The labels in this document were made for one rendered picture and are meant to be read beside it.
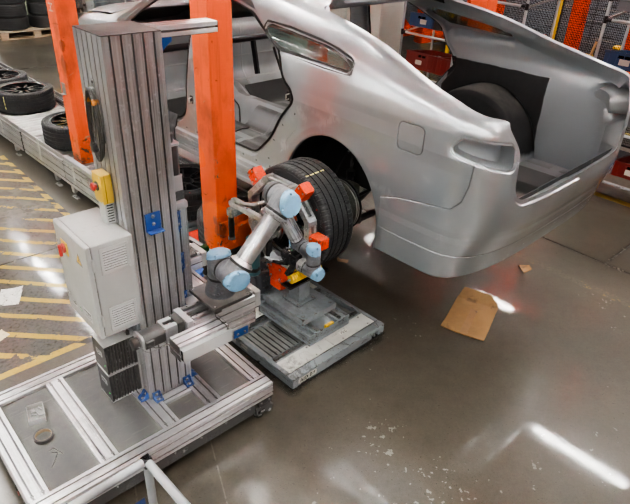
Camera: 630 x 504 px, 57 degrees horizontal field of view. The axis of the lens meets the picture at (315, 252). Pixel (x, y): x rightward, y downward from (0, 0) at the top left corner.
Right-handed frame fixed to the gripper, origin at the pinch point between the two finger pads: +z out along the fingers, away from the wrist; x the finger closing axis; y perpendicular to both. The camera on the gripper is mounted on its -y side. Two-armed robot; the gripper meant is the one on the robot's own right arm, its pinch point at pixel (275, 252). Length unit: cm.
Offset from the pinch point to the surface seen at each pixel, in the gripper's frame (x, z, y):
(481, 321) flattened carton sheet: -138, -61, -86
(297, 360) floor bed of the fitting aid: -8, -10, -75
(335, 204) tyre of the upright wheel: -40.2, -6.0, 18.3
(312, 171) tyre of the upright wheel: -40, 13, 32
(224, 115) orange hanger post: -15, 60, 59
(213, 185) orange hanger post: -6, 63, 17
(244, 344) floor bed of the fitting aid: 6, 24, -76
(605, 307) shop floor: -224, -113, -88
